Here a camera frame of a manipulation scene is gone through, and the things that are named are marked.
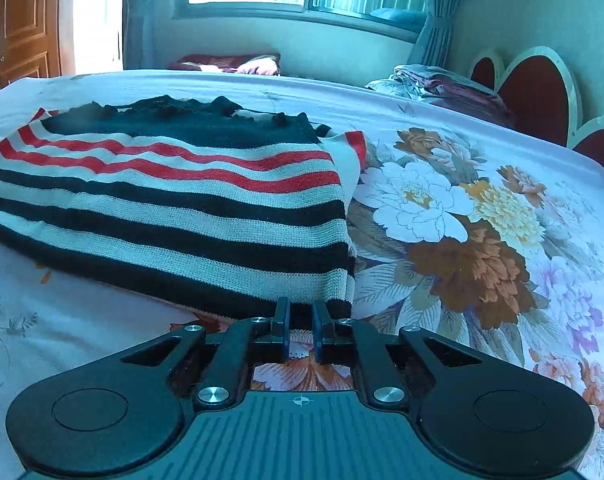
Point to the blue cloth on windowsill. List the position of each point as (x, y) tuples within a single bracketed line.
[(397, 17)]

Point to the striped knit sweater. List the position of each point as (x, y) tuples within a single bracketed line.
[(181, 200)]

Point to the dark red pillow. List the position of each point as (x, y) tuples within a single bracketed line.
[(252, 65)]

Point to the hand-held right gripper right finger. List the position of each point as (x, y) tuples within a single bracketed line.
[(319, 332)]

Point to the brown wooden door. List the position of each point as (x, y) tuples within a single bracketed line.
[(16, 20)]

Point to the pile of folded bedding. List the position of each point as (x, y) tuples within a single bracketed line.
[(447, 90)]

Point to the red white wooden headboard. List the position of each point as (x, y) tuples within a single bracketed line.
[(537, 90)]

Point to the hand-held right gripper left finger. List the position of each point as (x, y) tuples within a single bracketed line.
[(282, 332)]

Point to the floral bed sheet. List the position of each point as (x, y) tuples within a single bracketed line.
[(432, 210)]

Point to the blue curtain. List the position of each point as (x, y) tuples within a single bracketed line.
[(439, 35), (131, 10)]

